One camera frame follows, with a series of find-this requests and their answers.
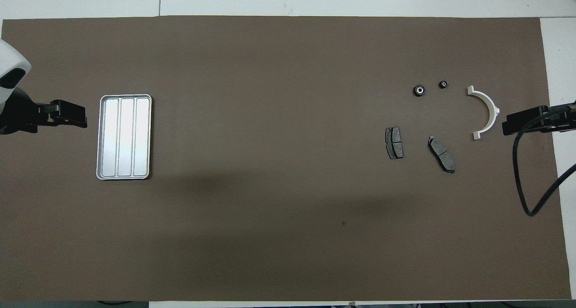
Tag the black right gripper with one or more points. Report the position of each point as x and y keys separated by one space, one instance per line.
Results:
x=560 y=119

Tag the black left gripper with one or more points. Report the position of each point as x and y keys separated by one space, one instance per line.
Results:
x=20 y=114

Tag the small black bearing gear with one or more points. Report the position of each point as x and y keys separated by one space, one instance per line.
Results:
x=443 y=84

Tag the large black bearing gear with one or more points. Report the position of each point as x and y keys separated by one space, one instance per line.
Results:
x=420 y=90

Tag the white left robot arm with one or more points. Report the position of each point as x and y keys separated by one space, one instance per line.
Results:
x=9 y=56

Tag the silver metal tray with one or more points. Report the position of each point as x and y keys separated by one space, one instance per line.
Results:
x=123 y=137

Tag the elongated grey brake pad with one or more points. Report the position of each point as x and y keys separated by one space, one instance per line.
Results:
x=442 y=154

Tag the rectangular dark brake pad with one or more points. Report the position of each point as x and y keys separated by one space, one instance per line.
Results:
x=394 y=143

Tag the brown table mat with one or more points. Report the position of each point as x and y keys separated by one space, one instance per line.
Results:
x=270 y=164

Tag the white semicircular bracket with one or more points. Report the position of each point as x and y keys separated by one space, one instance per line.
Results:
x=488 y=101

